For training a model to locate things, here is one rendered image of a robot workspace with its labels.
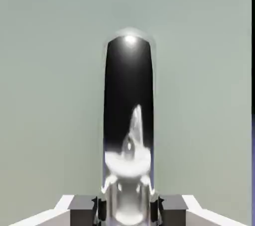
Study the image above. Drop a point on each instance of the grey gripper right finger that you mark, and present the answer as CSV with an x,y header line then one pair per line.
x,y
173,210

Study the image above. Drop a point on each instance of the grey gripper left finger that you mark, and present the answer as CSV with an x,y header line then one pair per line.
x,y
81,210

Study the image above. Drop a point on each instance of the pale green cabinet door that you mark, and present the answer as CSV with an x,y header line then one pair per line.
x,y
49,70

